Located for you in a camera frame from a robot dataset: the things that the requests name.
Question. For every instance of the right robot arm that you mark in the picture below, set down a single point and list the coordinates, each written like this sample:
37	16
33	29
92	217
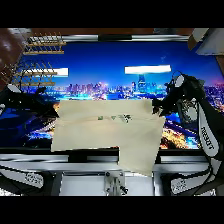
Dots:
208	133

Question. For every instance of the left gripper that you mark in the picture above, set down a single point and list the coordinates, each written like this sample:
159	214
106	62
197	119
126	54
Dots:
50	111

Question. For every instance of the cardboard box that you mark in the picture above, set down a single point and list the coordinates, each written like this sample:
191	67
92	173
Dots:
208	40

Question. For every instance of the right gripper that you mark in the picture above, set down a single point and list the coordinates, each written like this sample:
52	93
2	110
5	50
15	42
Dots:
160	107

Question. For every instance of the wooden rack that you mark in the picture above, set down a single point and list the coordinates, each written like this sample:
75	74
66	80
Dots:
31	75
45	45

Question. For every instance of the cream T-shirt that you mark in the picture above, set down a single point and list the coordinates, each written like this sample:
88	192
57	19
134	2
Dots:
106	133

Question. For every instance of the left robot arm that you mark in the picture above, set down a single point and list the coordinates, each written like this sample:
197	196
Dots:
23	101

